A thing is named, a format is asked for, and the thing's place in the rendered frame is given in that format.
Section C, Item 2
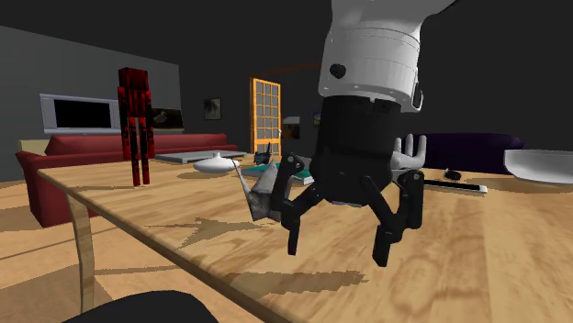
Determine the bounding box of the orange framed glass door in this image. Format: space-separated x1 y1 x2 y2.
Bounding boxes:
249 76 283 158

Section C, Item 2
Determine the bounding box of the red and black blocky figure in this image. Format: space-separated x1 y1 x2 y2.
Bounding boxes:
117 66 156 187

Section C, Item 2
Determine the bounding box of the wide dark wall picture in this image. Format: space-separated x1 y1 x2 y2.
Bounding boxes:
151 106 185 132

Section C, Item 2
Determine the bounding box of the small grey wall picture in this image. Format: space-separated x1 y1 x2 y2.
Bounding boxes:
281 116 301 140

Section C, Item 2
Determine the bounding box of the white hand model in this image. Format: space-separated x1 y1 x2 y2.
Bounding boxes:
389 133 428 172

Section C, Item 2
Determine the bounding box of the grey framed television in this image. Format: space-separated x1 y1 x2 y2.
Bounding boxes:
39 93 123 136

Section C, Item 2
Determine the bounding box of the grey flat tablet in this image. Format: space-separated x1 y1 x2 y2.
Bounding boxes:
153 149 248 165

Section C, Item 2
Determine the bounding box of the small dark figure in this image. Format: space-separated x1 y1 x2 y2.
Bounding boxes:
253 142 275 165

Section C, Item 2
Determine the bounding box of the red sofa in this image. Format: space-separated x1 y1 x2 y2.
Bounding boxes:
15 132 240 228

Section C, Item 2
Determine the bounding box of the teal book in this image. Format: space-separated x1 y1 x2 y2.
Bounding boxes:
241 156 315 186

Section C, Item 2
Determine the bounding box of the black rounded object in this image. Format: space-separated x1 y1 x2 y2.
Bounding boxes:
62 289 220 323

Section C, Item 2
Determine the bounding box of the grey paper crane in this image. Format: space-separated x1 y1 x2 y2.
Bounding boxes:
231 158 293 223

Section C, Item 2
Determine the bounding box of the white bowl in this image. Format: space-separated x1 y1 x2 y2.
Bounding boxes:
502 148 573 186

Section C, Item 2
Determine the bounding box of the wooden table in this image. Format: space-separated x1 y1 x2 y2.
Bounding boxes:
36 153 573 323

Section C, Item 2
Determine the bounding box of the white flat vase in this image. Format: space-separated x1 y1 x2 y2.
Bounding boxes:
192 151 242 175

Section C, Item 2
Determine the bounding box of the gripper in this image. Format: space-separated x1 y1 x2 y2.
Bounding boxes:
270 95 426 269

